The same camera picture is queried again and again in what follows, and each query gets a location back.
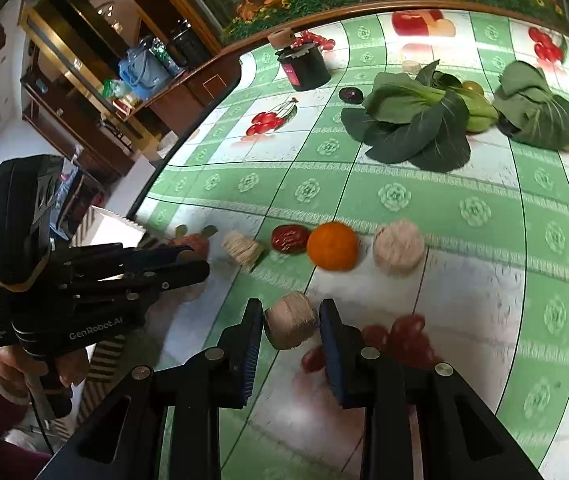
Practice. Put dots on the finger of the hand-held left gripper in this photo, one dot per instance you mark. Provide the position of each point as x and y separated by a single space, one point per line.
164 277
114 255

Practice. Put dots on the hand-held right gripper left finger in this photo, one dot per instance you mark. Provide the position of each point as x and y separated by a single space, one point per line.
252 355

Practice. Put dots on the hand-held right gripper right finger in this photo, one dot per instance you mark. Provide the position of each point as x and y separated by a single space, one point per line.
334 360

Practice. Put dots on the angled sugarcane piece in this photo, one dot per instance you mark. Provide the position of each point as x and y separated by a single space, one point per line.
289 320

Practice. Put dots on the person's left hand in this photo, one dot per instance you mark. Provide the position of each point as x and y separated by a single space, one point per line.
7 372

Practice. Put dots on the white zigzag-print box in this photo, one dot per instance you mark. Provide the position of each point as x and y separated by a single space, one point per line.
109 222

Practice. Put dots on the small sugarcane piece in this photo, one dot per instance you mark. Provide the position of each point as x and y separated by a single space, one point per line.
243 250

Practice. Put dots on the small orange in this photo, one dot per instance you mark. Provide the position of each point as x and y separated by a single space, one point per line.
333 246

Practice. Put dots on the red date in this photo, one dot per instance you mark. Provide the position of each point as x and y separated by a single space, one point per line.
289 238

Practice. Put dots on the dark wooden cabinet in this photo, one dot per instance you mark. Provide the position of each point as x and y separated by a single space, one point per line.
114 130

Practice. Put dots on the round sugarcane piece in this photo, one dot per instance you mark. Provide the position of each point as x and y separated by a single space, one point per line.
398 247

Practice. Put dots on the green fruit-print tablecloth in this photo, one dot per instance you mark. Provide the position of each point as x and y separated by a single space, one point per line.
464 280

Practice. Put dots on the green packet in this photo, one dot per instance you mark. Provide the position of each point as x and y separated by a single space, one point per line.
113 90

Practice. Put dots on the blue bag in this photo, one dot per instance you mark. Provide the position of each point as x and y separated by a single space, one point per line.
137 72

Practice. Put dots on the floral thermos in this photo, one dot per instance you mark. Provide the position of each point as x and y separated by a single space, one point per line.
162 55

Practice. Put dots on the black pot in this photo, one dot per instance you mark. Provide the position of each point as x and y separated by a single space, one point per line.
187 45

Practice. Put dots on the black canister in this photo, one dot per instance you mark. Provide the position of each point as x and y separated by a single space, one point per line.
304 70

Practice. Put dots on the bok choy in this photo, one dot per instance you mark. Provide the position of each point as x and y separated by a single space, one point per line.
534 105
414 120

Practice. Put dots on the dark date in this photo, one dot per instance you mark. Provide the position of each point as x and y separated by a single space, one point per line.
351 95

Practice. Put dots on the wooden cork lid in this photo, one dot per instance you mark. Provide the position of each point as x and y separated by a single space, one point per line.
281 38

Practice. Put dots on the small pale round object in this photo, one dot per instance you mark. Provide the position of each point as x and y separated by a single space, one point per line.
411 66

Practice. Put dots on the small green fruit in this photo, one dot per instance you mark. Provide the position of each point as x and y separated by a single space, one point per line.
471 88

